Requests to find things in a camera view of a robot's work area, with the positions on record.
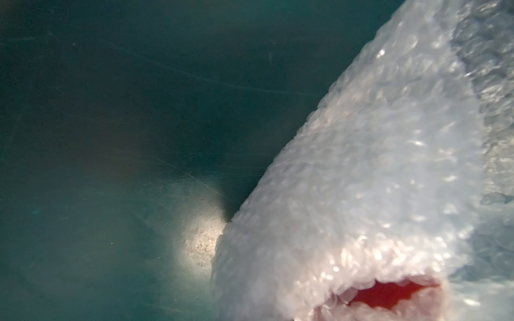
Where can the white mug red inside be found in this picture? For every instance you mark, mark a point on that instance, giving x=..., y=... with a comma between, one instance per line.
x=388, y=295

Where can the clear bubble wrap sheet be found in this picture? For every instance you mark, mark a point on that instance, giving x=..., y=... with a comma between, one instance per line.
x=404, y=172

